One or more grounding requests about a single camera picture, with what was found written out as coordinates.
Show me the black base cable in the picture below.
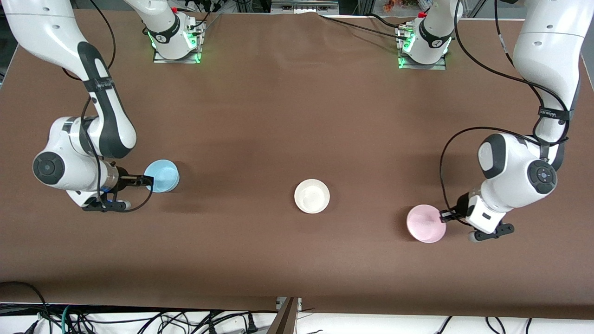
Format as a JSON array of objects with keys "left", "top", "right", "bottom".
[
  {"left": 320, "top": 14, "right": 411, "bottom": 42},
  {"left": 179, "top": 0, "right": 223, "bottom": 33}
]

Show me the pink bowl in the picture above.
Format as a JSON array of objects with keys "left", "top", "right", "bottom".
[{"left": 407, "top": 204, "right": 447, "bottom": 244}]

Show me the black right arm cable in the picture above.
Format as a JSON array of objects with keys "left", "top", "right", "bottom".
[{"left": 62, "top": 0, "right": 155, "bottom": 213}]

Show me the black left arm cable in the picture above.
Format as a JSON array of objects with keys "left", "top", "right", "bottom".
[{"left": 439, "top": 0, "right": 569, "bottom": 228}]

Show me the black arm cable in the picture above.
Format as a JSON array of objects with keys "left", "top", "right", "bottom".
[
  {"left": 439, "top": 0, "right": 569, "bottom": 228},
  {"left": 62, "top": 0, "right": 155, "bottom": 213}
]

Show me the black floor cable loop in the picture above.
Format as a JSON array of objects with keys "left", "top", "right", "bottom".
[{"left": 0, "top": 282, "right": 52, "bottom": 334}]

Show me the white bowl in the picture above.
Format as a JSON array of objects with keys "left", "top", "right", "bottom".
[{"left": 294, "top": 179, "right": 330, "bottom": 214}]

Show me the brown table cover sheet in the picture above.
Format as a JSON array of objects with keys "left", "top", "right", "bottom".
[{"left": 0, "top": 8, "right": 594, "bottom": 321}]

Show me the grey metal box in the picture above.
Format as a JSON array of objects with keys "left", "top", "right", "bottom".
[{"left": 271, "top": 0, "right": 339, "bottom": 14}]

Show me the grey table leg post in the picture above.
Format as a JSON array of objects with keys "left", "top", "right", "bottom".
[{"left": 267, "top": 297, "right": 300, "bottom": 334}]

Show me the light blue bowl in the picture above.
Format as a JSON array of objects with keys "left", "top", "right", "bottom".
[{"left": 143, "top": 159, "right": 180, "bottom": 193}]

